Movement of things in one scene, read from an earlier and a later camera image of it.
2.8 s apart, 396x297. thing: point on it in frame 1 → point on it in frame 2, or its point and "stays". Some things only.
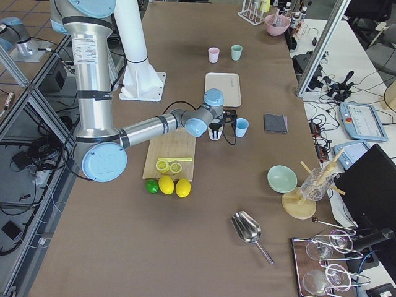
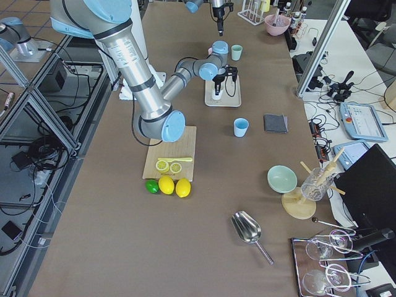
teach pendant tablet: (362, 122) stays
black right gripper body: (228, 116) → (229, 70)
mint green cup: (236, 50) stays
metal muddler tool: (276, 18) stays
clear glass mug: (315, 185) stays
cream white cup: (219, 132) → (219, 96)
